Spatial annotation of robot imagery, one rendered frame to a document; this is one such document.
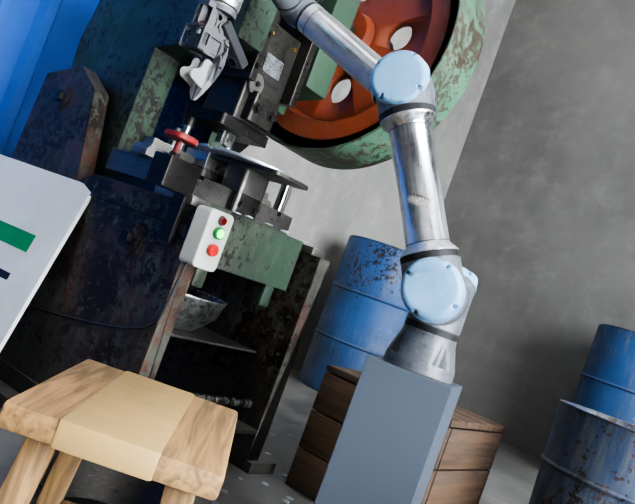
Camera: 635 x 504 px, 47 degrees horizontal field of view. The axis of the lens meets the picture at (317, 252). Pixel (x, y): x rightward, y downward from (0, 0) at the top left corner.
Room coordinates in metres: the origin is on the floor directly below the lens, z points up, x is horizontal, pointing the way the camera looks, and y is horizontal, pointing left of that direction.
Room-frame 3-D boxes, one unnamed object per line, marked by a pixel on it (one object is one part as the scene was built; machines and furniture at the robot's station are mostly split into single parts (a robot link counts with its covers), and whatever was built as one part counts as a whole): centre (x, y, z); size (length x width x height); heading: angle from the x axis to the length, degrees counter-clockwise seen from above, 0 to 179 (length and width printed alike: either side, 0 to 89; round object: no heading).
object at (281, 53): (1.99, 0.32, 1.04); 0.17 x 0.15 x 0.30; 52
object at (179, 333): (2.02, 0.36, 0.31); 0.43 x 0.42 x 0.01; 142
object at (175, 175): (1.63, 0.36, 0.62); 0.10 x 0.06 x 0.20; 142
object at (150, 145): (1.88, 0.46, 0.76); 0.17 x 0.06 x 0.10; 142
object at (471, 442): (2.05, -0.41, 0.18); 0.40 x 0.38 x 0.35; 53
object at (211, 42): (1.59, 0.39, 0.99); 0.09 x 0.08 x 0.12; 141
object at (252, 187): (1.91, 0.22, 0.72); 0.25 x 0.14 x 0.14; 52
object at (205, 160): (2.01, 0.35, 0.76); 0.15 x 0.09 x 0.05; 142
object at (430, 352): (1.52, -0.28, 0.50); 0.15 x 0.15 x 0.10
